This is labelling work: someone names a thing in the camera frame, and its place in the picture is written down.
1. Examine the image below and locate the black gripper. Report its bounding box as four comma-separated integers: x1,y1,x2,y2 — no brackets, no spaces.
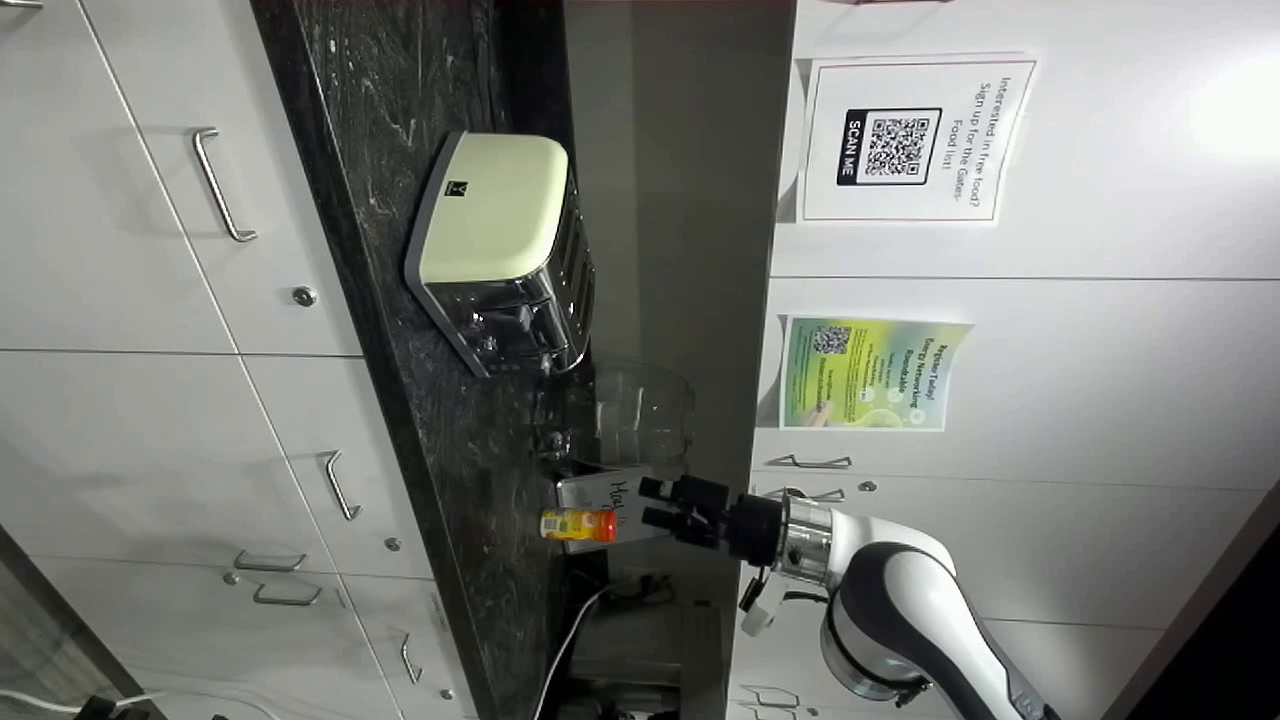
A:
638,472,792,574

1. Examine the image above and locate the cream and chrome toaster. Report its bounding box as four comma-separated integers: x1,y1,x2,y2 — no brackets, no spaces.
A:
400,126,602,385

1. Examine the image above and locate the white box with colourful label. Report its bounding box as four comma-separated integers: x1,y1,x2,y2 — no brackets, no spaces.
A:
536,464,650,550

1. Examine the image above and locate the clear glass jar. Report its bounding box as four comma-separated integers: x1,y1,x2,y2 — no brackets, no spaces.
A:
589,368,704,476

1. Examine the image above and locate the green paper poster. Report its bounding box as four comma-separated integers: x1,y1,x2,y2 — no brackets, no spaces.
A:
778,312,975,437

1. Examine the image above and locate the white QR code poster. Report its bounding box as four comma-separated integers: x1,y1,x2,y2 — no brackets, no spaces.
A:
795,52,1043,226

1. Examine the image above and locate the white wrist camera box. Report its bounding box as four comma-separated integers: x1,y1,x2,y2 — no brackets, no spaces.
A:
737,567,792,638

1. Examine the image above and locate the silver wall cabinet handle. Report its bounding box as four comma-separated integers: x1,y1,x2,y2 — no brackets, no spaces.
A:
764,448,861,476

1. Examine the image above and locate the white power cable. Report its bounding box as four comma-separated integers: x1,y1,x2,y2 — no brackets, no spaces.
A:
530,583,611,720

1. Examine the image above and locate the short silver cabinet handle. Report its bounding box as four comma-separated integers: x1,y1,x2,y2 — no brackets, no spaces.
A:
248,574,326,612
231,543,311,579
394,627,429,689
311,448,369,529

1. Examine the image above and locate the long silver cabinet handle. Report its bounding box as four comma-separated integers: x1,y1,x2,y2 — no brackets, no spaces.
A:
188,123,262,247

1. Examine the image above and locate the thin white cable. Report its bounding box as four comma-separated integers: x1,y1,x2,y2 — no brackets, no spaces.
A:
0,684,88,720

